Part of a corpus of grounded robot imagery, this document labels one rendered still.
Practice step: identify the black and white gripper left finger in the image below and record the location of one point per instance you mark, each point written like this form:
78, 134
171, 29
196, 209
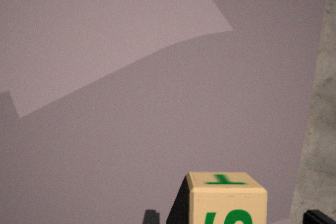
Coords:
151, 217

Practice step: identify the tan letter block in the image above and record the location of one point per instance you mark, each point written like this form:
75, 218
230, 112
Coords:
224, 198

